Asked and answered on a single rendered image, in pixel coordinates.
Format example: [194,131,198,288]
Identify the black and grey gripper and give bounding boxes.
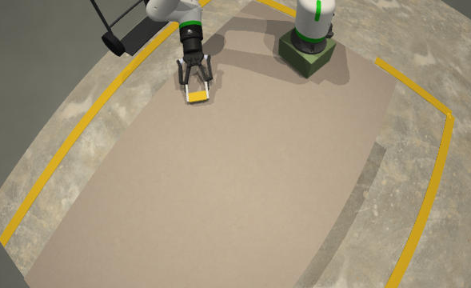
[177,38,213,102]

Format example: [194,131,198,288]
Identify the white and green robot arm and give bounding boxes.
[146,0,336,54]

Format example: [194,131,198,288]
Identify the yellow arch block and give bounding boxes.
[189,91,207,102]

